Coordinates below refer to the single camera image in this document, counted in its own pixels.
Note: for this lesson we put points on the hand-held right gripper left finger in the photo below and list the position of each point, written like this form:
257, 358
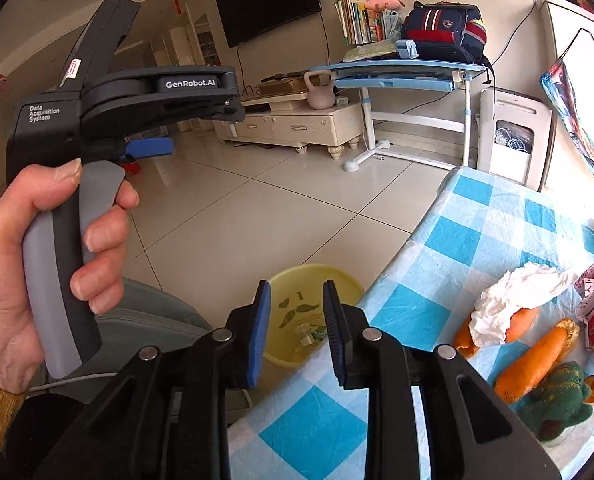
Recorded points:
258, 340

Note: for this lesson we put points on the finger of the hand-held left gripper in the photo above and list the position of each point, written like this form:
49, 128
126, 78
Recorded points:
197, 95
149, 147

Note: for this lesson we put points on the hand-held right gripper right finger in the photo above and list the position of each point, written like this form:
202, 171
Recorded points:
334, 340

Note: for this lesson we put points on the yellow plastic bucket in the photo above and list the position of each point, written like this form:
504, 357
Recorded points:
302, 285

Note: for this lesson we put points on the white tissue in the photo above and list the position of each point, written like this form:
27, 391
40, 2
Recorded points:
507, 295

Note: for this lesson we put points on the orange toy carrot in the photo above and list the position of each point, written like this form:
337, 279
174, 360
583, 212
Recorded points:
523, 322
532, 360

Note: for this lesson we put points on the green knitted toy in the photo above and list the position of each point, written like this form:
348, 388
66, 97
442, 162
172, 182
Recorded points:
557, 395

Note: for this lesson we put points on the person's left hand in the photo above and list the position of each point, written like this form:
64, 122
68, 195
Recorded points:
2, 285

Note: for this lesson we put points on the green drink carton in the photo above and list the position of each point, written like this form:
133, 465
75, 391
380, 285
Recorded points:
321, 332

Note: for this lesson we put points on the clear plastic wrapper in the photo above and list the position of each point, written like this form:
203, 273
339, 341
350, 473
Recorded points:
304, 335

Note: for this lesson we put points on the white shelf unit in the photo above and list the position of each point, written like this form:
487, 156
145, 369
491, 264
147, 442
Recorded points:
204, 35

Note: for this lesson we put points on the beige box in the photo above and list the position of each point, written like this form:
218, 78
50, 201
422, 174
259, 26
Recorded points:
282, 102

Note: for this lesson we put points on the cream television cabinet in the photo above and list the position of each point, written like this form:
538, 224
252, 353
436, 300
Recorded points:
287, 127

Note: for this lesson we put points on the black flat television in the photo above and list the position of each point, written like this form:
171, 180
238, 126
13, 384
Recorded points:
267, 0

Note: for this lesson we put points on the beige kettlebell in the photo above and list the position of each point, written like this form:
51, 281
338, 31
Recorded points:
319, 96

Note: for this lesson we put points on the blue checked tablecloth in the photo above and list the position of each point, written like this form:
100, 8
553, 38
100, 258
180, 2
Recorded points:
452, 240

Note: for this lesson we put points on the row of books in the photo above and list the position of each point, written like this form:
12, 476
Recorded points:
359, 20

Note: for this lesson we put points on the open booklet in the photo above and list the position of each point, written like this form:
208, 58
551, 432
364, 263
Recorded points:
372, 51

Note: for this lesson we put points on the blue study desk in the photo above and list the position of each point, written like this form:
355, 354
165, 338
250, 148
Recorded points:
392, 66

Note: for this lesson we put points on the pink plush toy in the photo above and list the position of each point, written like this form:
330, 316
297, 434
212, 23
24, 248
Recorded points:
382, 4

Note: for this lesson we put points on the navy and red backpack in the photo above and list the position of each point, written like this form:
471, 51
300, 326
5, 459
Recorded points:
442, 30

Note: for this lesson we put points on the white air purifier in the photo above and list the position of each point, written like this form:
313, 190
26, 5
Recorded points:
517, 105

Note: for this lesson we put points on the colourful hanging cloth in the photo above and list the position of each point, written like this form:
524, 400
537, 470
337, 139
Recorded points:
577, 110

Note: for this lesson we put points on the white cabinet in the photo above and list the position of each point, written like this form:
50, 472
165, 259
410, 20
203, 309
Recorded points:
572, 25

